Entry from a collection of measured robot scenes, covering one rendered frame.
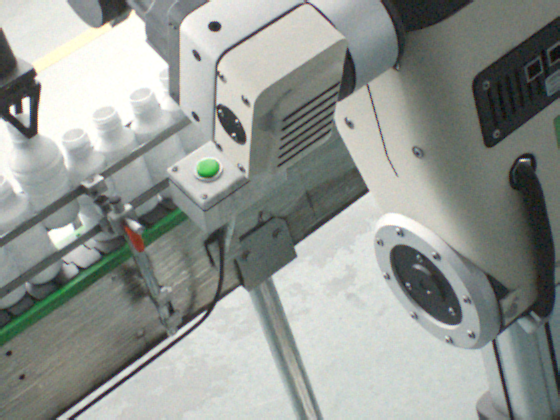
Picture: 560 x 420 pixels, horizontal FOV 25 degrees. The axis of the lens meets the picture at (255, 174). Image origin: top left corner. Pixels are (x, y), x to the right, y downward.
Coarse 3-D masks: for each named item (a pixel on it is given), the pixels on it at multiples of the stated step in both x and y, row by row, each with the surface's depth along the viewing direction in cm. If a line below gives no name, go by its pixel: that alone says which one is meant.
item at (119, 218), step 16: (64, 160) 173; (96, 176) 168; (96, 192) 167; (96, 208) 169; (112, 208) 164; (128, 208) 164; (80, 224) 186; (112, 224) 165; (128, 224) 163; (128, 240) 167; (144, 256) 169; (144, 272) 170; (160, 288) 173; (160, 304) 172; (160, 320) 176; (176, 320) 175
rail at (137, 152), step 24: (144, 144) 172; (120, 168) 171; (24, 192) 171; (72, 192) 167; (144, 192) 175; (48, 216) 166; (0, 240) 163; (72, 240) 170; (48, 264) 169; (0, 288) 166
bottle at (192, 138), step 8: (160, 72) 176; (160, 80) 175; (168, 88) 175; (168, 96) 176; (160, 104) 178; (168, 104) 176; (176, 104) 176; (176, 112) 176; (176, 120) 177; (184, 128) 177; (192, 128) 177; (184, 136) 178; (192, 136) 178; (200, 136) 179; (184, 144) 179; (192, 144) 179; (200, 144) 179; (192, 152) 180
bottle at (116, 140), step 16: (96, 112) 172; (112, 112) 173; (96, 128) 172; (112, 128) 171; (96, 144) 173; (112, 144) 171; (128, 144) 172; (112, 160) 172; (144, 160) 176; (112, 176) 174; (128, 176) 174; (144, 176) 175; (128, 192) 175; (144, 208) 177
